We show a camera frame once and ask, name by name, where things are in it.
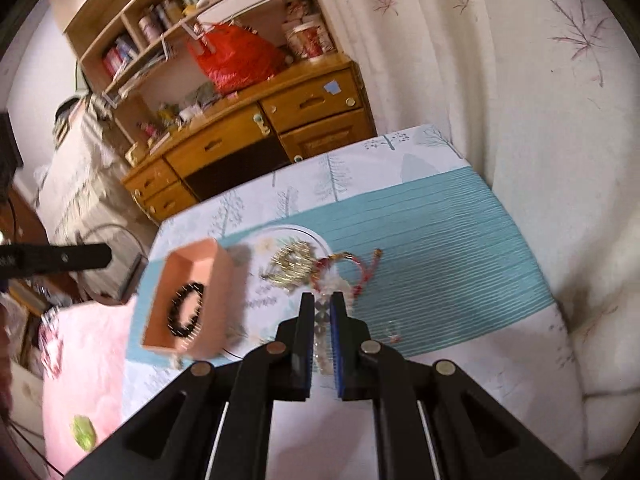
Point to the white leaf print curtain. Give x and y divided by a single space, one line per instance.
500 60

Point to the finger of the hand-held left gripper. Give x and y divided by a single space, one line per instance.
60 257

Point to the blue sticker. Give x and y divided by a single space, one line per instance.
332 88

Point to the pink blanket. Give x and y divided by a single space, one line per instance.
85 360

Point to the wooden desk with drawers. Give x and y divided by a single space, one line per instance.
225 142

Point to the white lace cloth cover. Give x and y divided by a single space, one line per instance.
85 170

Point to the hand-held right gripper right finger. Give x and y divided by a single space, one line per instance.
338 350

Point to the red plastic bag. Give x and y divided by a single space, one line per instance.
235 57

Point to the row of books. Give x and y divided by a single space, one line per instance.
120 55

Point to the wooden shelf hutch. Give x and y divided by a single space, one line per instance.
150 5

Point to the small clear earring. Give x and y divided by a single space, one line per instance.
393 334

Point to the pink cardboard box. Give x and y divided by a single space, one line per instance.
220 285

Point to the red and white paper cup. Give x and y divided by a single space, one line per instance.
306 40

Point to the small green object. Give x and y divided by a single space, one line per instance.
83 431

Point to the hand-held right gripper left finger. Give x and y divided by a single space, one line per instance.
309 360

